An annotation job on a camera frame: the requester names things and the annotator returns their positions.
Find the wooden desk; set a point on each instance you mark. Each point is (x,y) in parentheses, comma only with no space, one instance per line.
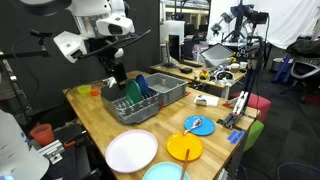
(173,71)

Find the lime green bowl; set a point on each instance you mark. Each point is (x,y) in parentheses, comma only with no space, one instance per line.
(84,89)

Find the dark blue plate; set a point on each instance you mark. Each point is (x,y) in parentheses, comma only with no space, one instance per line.
(142,83)

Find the brown wooden stick utensil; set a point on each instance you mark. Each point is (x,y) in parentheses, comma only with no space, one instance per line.
(185,161)

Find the small black camera on bar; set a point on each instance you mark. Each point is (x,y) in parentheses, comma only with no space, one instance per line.
(40,34)

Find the small orange cup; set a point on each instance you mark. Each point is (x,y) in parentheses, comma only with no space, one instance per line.
(94,92)

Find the yellow plate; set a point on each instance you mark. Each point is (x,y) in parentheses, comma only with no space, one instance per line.
(181,143)

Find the green plate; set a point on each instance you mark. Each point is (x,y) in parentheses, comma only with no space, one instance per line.
(134,92)

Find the green stool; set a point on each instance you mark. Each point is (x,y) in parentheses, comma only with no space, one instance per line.
(255,131)

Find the office chair with black jacket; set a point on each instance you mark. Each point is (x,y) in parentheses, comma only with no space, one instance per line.
(305,63)

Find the sky blue plate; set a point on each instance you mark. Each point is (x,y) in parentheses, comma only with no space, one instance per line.
(205,128)

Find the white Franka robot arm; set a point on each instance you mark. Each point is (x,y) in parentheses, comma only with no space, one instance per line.
(90,20)

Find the pale teal plate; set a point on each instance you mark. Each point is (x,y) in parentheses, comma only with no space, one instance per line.
(163,171)

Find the pink stool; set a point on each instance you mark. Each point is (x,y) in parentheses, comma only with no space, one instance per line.
(260,105)

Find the computer monitor on stand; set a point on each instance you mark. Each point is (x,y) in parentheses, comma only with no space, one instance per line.
(171,31)

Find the black camera rig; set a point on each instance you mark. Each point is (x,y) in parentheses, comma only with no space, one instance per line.
(248,15)

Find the white headset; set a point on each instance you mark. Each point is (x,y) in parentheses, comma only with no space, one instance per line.
(225,76)

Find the white backdrop sheet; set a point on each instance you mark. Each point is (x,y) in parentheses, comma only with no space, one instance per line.
(286,20)

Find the white box with markers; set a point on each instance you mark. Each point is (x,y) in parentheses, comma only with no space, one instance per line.
(206,100)

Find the blue leaning object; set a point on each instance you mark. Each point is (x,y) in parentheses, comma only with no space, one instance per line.
(281,68)

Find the black vertical stand frame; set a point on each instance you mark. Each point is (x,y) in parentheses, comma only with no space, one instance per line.
(254,66)

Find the blue tape strips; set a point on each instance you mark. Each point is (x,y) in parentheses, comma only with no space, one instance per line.
(236,137)

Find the red plastic cup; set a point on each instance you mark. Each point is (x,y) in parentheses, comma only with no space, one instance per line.
(42,135)

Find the silver spoon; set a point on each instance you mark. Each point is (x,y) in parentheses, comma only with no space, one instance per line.
(196,122)

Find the large pale pink plate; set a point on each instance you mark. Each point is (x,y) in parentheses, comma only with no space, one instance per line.
(131,151)

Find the grey plastic bin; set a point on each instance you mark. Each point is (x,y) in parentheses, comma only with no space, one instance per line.
(173,91)

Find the red clip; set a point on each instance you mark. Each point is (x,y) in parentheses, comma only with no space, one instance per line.
(162,105)

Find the small black box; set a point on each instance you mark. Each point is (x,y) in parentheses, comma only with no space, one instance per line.
(186,70)

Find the aluminium extrusion bracket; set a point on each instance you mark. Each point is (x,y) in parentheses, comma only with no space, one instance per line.
(51,151)

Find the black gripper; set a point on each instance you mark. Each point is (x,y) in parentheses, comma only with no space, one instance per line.
(115,68)

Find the tilted grey tray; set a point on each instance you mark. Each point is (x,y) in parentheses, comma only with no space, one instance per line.
(216,53)

